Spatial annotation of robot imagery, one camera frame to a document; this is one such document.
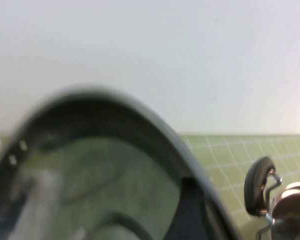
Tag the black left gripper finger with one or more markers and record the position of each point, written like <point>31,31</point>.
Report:
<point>190,212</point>

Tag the steel pot lid black knob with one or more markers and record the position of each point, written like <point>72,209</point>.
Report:
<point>102,162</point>

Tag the green checked tablecloth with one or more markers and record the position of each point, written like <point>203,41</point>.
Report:
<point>227,155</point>

